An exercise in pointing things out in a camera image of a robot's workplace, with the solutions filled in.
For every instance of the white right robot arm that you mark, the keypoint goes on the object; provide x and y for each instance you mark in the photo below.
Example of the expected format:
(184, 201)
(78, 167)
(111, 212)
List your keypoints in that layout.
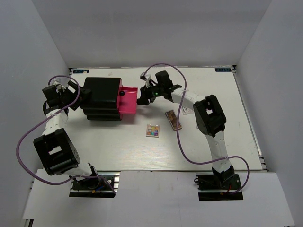
(209, 116)

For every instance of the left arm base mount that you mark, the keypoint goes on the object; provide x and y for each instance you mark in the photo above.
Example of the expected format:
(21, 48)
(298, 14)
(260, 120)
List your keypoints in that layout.
(96, 188)

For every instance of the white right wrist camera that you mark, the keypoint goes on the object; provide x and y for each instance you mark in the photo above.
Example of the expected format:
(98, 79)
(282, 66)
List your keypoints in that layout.
(146, 77)

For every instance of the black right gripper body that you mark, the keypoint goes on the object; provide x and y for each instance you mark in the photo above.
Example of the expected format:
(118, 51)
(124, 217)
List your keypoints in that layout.
(152, 91)

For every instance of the pink black makeup drawer organizer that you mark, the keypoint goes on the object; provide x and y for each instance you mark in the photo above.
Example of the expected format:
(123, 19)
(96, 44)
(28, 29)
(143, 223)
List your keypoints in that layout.
(109, 100)

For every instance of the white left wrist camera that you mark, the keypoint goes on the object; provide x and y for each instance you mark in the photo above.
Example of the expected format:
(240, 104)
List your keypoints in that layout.
(65, 83)

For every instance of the colourful glitter eyeshadow palette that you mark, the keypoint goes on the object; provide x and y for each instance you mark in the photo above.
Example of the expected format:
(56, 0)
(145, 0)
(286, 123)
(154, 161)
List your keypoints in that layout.
(152, 131)

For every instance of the clear false eyelash box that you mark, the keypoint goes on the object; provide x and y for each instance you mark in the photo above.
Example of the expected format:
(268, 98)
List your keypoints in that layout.
(186, 110)

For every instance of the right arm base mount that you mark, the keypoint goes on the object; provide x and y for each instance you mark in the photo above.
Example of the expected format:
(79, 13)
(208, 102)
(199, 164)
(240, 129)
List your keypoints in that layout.
(210, 189)

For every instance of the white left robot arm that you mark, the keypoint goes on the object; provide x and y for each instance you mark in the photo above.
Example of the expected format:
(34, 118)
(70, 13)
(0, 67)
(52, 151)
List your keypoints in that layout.
(54, 147)

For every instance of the long brown eyeshadow palette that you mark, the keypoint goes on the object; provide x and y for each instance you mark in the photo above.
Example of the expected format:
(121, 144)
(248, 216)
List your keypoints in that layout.
(172, 118)

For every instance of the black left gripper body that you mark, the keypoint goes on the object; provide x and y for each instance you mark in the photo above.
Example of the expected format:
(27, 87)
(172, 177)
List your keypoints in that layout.
(67, 96)

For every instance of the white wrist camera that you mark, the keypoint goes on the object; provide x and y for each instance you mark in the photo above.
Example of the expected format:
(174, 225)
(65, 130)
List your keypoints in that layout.
(146, 77)
(65, 83)

